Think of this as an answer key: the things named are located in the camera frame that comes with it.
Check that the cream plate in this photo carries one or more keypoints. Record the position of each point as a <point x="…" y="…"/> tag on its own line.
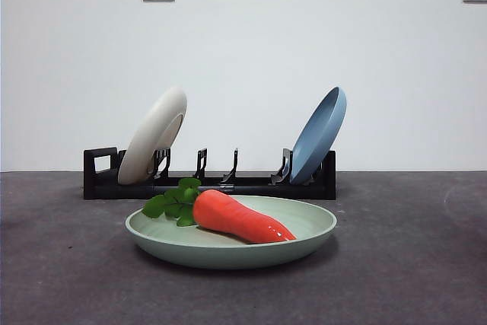
<point x="153" y="131"/>

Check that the green plate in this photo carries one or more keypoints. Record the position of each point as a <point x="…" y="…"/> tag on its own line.
<point x="228" y="254"/>

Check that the orange carrot with green leaves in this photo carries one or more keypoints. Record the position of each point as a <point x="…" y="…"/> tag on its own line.
<point x="232" y="214"/>

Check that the black plate rack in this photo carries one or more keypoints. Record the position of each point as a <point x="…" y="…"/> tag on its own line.
<point x="258" y="191"/>

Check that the blue plate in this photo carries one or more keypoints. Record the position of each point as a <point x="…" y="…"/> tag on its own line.
<point x="317" y="142"/>

